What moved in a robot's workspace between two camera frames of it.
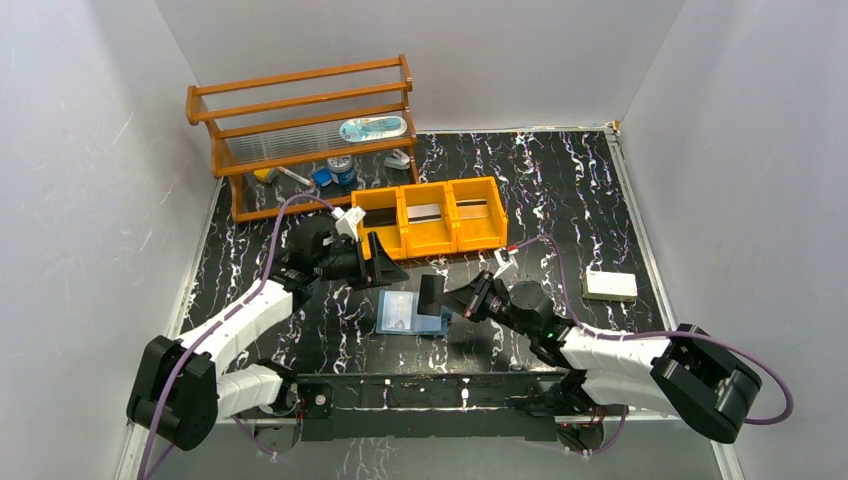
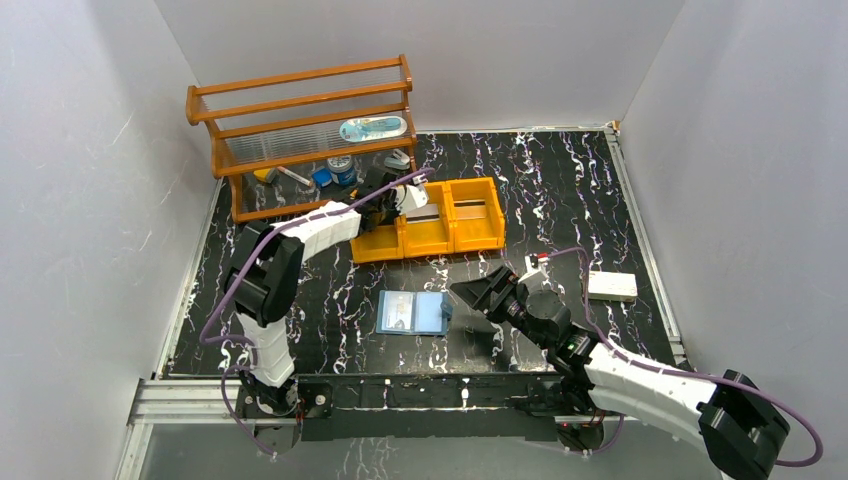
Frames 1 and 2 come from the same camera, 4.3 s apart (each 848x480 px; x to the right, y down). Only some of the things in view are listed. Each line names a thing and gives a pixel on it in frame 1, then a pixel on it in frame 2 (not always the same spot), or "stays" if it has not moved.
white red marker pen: [295, 176] stays
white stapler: [398, 160] stays
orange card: [472, 209] stays
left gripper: [365, 259] -> [374, 187]
